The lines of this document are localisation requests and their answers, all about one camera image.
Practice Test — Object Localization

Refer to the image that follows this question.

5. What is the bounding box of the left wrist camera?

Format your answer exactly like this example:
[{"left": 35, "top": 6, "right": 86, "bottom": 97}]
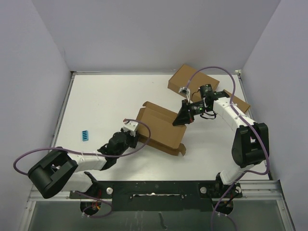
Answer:
[{"left": 123, "top": 120, "right": 139, "bottom": 132}]

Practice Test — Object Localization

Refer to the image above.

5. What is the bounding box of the large closed cardboard box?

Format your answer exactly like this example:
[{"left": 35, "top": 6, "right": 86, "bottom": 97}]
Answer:
[{"left": 167, "top": 64, "right": 219, "bottom": 102}]

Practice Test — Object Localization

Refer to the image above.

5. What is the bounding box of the purple cable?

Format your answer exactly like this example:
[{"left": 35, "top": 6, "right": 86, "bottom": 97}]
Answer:
[
  {"left": 13, "top": 118, "right": 152, "bottom": 219},
  {"left": 186, "top": 66, "right": 270, "bottom": 231}
]

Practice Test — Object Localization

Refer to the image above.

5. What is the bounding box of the small blue block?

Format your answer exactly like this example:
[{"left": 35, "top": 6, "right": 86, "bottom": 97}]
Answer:
[{"left": 81, "top": 130, "right": 89, "bottom": 141}]

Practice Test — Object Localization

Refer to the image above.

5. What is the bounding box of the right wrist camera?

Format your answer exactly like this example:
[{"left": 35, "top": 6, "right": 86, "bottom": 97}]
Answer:
[{"left": 179, "top": 87, "right": 191, "bottom": 103}]

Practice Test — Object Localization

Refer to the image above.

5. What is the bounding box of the aluminium table frame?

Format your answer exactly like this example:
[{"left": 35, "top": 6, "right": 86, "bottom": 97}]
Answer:
[{"left": 19, "top": 69, "right": 295, "bottom": 231}]

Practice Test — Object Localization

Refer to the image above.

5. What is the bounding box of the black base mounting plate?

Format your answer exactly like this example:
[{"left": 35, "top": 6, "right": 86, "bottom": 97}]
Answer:
[{"left": 69, "top": 180, "right": 243, "bottom": 213}]

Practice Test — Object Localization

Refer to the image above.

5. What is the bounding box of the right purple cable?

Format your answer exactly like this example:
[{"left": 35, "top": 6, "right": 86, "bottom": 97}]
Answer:
[{"left": 186, "top": 66, "right": 270, "bottom": 231}]

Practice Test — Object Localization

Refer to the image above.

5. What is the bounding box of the small closed cardboard box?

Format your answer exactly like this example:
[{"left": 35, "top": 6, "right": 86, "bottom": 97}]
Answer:
[{"left": 232, "top": 96, "right": 250, "bottom": 113}]

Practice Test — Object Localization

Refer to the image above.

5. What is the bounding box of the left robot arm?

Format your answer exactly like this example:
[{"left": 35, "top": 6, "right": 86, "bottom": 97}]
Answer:
[{"left": 27, "top": 128, "right": 140, "bottom": 199}]

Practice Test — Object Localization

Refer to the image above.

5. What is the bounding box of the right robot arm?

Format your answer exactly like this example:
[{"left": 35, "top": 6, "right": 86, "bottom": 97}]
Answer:
[{"left": 172, "top": 84, "right": 269, "bottom": 197}]

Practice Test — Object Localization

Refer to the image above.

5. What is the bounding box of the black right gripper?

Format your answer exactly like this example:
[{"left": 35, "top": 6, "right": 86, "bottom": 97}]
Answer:
[{"left": 173, "top": 99, "right": 211, "bottom": 126}]

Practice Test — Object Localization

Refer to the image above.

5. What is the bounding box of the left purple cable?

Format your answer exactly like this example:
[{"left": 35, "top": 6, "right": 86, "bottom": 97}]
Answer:
[{"left": 13, "top": 118, "right": 152, "bottom": 219}]

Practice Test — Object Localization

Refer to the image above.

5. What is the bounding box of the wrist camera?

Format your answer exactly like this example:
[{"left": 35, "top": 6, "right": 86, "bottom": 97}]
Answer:
[
  {"left": 179, "top": 87, "right": 191, "bottom": 103},
  {"left": 123, "top": 120, "right": 139, "bottom": 132}
]

